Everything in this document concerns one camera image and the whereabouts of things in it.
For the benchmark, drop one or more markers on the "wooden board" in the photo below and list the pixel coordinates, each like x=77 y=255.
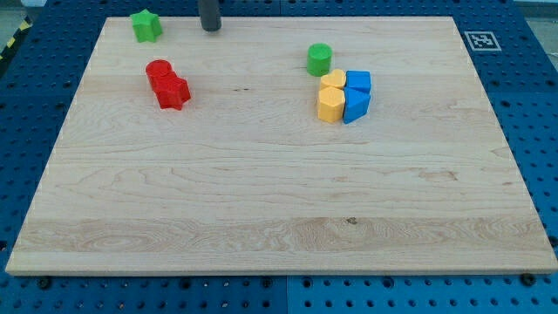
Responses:
x=247 y=180

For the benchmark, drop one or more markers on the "yellow hexagon block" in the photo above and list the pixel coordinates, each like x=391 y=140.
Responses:
x=330 y=104

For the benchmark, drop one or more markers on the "blue triangle block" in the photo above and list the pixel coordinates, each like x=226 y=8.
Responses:
x=356 y=104

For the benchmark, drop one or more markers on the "yellow heart block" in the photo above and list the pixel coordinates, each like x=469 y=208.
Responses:
x=336 y=79

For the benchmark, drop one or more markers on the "blue cube block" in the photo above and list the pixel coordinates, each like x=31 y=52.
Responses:
x=358 y=80

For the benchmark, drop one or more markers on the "green cylinder block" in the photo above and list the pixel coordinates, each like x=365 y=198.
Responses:
x=319 y=56

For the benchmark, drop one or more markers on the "red star block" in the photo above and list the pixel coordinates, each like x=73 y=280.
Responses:
x=172 y=92

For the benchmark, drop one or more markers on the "red cylinder block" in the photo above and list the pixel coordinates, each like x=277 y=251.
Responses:
x=158 y=70

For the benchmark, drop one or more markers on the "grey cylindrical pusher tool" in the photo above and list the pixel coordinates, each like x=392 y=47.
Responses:
x=210 y=15

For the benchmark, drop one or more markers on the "green star block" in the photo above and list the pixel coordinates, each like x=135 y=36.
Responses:
x=146 y=26

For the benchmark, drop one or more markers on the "white fiducial marker tag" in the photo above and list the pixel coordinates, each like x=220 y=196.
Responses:
x=482 y=41

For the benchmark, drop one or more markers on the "black bolt left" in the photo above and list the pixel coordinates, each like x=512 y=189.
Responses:
x=44 y=283

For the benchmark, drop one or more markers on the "black bolt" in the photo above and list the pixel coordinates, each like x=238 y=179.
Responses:
x=528 y=279
x=44 y=283

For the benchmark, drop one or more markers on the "black bolt right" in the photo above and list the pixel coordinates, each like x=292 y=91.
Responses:
x=528 y=279

